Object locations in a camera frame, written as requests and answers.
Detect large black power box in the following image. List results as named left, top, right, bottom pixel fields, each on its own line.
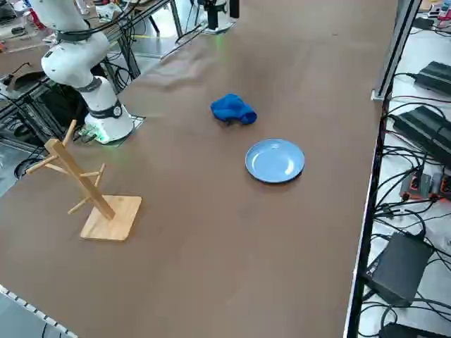
left=362, top=231, right=435, bottom=308

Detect grey panel with slotted edge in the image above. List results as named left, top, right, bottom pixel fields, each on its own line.
left=0, top=284, right=79, bottom=338

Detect small black adapter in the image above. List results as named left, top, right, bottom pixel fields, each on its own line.
left=412, top=15, right=436, bottom=31

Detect black metal equipment frame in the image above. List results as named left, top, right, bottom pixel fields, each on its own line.
left=0, top=75, right=89, bottom=149

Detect light blue plastic plate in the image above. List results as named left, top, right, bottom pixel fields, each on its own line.
left=245, top=138, right=306, bottom=184

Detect black device box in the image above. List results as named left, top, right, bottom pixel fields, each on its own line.
left=378, top=322, right=451, bottom=338

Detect blue cloth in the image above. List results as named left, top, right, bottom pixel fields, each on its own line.
left=210, top=92, right=258, bottom=127

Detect aluminium frame post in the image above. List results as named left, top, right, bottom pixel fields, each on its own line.
left=371, top=0, right=424, bottom=103

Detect black power adapter brick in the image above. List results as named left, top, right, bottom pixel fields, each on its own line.
left=391, top=104, right=451, bottom=161
left=412, top=61, right=451, bottom=96

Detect red plastic object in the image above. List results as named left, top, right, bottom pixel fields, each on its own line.
left=30, top=6, right=45, bottom=31

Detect orange grey electronic module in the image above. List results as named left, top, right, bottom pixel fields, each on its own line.
left=400, top=171, right=433, bottom=201
left=431, top=171, right=451, bottom=201

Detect green circuit board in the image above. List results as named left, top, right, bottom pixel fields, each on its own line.
left=78, top=125, right=106, bottom=144

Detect wooden cup rack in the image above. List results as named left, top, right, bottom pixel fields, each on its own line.
left=26, top=119, right=143, bottom=242

